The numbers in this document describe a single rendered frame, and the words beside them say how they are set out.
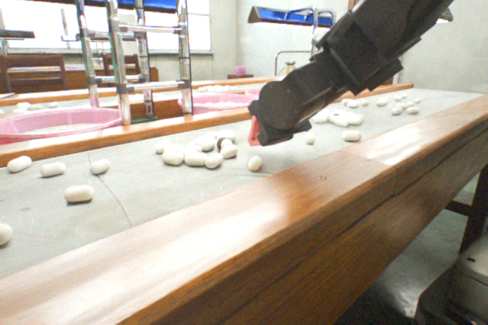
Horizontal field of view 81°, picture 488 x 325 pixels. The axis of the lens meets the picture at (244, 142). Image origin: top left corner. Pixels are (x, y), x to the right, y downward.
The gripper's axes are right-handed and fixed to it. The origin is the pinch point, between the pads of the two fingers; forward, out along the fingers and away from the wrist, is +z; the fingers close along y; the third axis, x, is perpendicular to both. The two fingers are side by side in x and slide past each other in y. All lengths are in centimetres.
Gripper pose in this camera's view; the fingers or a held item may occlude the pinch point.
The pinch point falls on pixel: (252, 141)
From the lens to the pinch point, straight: 51.1
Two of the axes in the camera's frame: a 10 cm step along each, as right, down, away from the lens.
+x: 4.1, 8.8, -2.3
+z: -5.1, 4.3, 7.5
